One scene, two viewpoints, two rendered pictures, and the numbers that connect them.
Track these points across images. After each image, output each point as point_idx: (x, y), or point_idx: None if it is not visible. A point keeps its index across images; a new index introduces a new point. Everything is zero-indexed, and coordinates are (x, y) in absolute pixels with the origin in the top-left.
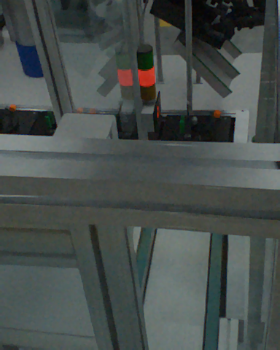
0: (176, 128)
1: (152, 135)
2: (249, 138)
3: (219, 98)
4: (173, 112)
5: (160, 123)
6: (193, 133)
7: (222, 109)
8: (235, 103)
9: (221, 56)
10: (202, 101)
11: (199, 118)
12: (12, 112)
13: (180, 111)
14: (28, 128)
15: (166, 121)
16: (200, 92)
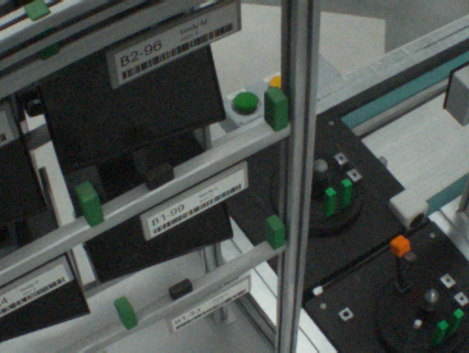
0: (341, 221)
1: (389, 264)
2: (249, 120)
3: (77, 327)
4: (268, 296)
5: (335, 284)
6: (330, 181)
7: (118, 294)
8: (82, 282)
9: None
10: (112, 352)
11: (258, 224)
12: None
13: (256, 285)
14: None
15: (320, 277)
16: None
